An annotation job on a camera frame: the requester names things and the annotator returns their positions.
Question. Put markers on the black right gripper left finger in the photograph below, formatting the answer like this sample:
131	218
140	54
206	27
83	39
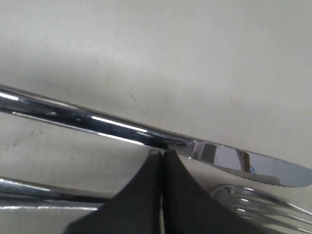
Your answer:
134	210

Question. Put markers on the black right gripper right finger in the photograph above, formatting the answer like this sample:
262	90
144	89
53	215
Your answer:
189	209

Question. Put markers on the silver metal fork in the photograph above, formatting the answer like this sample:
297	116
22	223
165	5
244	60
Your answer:
275	214

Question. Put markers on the silver table knife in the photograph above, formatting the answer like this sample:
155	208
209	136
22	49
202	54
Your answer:
250	165

